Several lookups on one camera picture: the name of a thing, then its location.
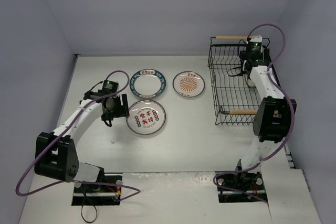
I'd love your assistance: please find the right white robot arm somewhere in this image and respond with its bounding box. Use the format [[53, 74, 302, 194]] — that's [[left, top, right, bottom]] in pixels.
[[232, 36, 295, 188]]

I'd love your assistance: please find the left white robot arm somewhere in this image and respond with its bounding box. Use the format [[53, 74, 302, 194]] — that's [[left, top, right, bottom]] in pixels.
[[34, 80, 129, 193]]

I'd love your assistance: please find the teal rimmed white plate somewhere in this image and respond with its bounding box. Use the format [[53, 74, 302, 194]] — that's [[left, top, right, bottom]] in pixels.
[[129, 69, 167, 99]]

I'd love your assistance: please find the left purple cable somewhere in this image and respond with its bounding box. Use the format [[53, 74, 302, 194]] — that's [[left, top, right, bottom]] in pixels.
[[16, 70, 142, 202]]

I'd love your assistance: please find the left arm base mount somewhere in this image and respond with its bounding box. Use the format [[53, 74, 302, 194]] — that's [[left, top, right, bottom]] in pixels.
[[71, 173, 122, 206]]

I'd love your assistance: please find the thin black cable loop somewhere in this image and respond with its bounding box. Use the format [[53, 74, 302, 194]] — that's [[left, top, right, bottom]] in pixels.
[[80, 201, 97, 223]]

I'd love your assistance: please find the black wire dish rack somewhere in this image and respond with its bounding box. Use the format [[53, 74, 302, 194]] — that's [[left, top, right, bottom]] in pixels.
[[207, 37, 261, 125]]

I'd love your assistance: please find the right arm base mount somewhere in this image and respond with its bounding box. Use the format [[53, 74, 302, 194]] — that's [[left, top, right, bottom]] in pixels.
[[213, 167, 268, 204]]

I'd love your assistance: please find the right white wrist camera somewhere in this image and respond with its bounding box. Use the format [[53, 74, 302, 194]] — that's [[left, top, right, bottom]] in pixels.
[[247, 35, 263, 43]]

